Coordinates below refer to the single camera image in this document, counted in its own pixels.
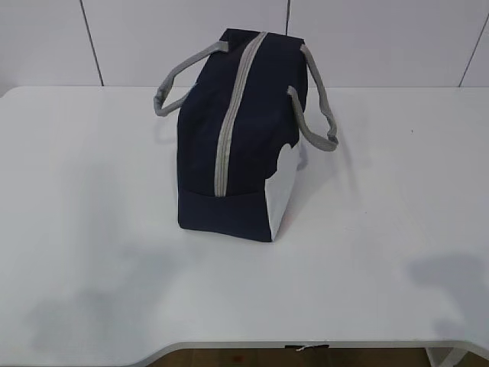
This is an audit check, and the navy blue lunch bag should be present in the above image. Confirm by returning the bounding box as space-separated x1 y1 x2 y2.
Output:
154 28 338 242

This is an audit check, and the black tape on table edge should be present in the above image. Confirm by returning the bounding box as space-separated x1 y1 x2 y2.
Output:
284 344 329 352

